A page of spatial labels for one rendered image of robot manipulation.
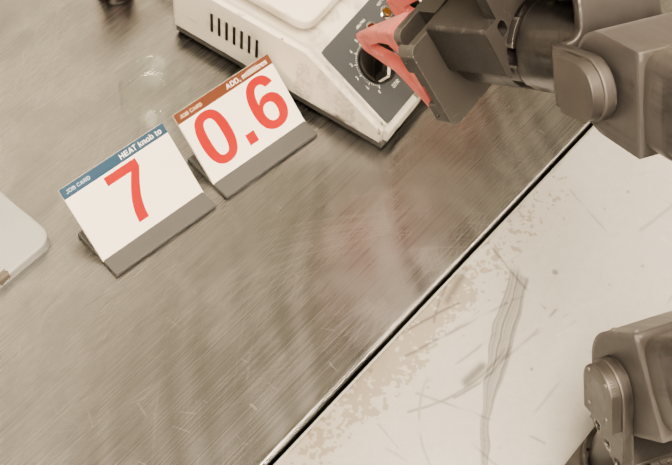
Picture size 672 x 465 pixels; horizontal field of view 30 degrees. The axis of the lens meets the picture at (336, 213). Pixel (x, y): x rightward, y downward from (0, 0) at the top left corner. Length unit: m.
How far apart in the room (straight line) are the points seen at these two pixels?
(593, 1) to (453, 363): 0.29
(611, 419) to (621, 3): 0.23
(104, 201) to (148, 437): 0.17
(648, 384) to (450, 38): 0.23
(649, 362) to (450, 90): 0.21
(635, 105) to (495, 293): 0.29
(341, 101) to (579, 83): 0.31
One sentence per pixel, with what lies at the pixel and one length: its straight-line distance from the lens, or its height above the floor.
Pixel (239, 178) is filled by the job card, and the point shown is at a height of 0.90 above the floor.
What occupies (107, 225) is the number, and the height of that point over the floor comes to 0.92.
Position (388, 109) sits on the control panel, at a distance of 0.93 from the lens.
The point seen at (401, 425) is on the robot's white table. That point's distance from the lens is 0.84.
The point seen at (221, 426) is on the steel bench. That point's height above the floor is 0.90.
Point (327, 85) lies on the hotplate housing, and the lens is 0.93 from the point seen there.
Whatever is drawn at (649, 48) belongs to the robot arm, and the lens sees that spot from 0.63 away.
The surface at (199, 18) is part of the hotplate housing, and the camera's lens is 0.97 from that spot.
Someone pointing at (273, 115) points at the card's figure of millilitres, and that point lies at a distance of 0.94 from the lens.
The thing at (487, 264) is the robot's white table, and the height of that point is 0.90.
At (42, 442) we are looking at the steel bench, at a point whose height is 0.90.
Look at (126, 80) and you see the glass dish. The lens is 0.97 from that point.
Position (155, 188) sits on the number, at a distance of 0.90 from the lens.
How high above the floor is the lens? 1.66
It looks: 57 degrees down
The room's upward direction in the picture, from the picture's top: 8 degrees clockwise
